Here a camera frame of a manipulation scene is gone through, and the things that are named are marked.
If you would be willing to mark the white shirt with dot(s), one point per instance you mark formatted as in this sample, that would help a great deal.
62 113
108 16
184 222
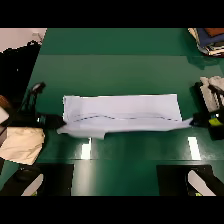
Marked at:
123 111

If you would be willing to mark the brown garment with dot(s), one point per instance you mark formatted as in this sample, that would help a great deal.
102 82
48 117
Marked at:
215 31

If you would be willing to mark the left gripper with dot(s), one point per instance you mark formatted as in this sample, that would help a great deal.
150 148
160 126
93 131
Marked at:
50 121

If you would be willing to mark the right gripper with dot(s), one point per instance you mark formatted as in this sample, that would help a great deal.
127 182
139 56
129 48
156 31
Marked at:
200 120

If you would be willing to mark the blue garment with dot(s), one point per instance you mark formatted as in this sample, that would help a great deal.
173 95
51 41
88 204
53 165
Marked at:
208 39

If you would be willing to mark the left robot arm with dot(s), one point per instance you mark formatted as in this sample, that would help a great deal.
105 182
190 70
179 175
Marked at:
21 145

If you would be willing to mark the heap of clothes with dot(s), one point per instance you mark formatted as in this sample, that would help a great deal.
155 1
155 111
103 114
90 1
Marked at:
213 50

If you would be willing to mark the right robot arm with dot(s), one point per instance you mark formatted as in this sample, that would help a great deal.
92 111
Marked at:
200 180

